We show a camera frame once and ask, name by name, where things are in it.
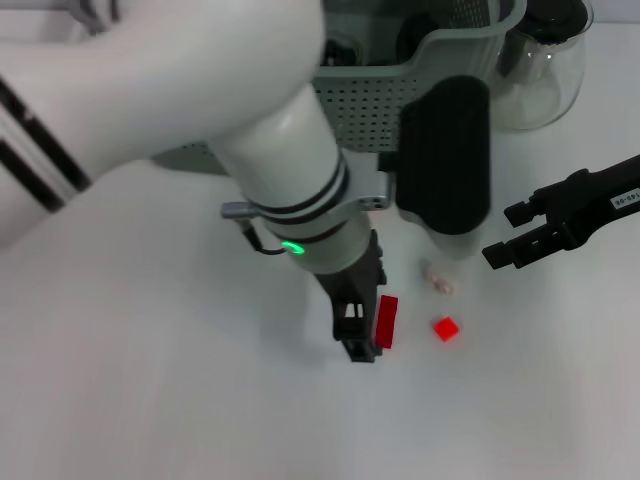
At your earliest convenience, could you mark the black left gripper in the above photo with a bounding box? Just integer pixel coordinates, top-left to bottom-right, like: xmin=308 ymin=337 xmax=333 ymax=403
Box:
xmin=314 ymin=229 xmax=386 ymax=364

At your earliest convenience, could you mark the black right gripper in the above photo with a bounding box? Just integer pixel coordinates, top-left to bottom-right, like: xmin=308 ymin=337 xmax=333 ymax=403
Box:
xmin=483 ymin=155 xmax=640 ymax=271

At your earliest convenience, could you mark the dark red long brick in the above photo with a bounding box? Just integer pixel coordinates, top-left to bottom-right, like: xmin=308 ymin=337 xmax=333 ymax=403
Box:
xmin=374 ymin=294 xmax=400 ymax=350

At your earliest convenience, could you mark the grey perforated storage basket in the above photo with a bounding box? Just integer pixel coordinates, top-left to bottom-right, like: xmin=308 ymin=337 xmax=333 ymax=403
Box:
xmin=149 ymin=0 xmax=529 ymax=176

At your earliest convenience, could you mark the small red building brick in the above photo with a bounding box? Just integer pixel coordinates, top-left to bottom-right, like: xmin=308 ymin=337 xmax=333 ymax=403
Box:
xmin=432 ymin=315 xmax=461 ymax=344

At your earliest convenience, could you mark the glass teapot black lid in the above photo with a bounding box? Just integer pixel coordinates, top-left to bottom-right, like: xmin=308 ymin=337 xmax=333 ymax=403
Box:
xmin=479 ymin=0 xmax=594 ymax=132

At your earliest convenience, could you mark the left wrist camera housing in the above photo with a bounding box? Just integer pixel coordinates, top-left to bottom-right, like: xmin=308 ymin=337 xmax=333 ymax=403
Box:
xmin=349 ymin=74 xmax=494 ymax=261

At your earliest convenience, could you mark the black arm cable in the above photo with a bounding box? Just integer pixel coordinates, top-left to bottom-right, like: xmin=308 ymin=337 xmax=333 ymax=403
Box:
xmin=74 ymin=0 xmax=121 ymax=34

